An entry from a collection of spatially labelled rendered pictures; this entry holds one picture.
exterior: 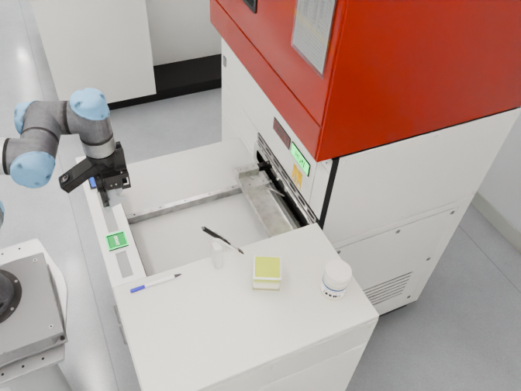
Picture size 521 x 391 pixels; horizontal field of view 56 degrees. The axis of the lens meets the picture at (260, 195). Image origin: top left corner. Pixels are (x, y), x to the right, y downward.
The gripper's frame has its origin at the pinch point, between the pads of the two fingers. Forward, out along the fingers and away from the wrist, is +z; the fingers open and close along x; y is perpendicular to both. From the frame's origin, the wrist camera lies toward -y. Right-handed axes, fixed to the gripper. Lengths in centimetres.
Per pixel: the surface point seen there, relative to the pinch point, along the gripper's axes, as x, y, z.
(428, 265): -15, 123, 71
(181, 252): -0.5, 19.2, 28.6
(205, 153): 42, 43, 29
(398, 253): -16, 101, 51
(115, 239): 0.5, 0.5, 14.2
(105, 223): 8.0, -0.9, 14.7
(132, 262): -8.9, 3.0, 14.6
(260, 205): 4, 48, 23
